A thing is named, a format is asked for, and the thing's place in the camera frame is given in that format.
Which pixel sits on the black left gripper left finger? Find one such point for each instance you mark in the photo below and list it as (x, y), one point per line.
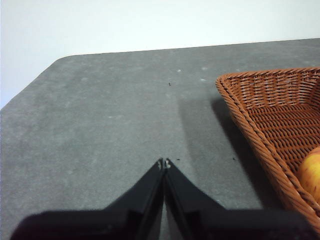
(120, 220)

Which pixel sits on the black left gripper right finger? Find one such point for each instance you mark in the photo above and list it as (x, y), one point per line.
(212, 222)

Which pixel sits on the brown wicker basket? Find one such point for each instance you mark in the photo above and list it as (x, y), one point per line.
(275, 120)

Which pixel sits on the red apple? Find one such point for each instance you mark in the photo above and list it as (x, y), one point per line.
(311, 175)

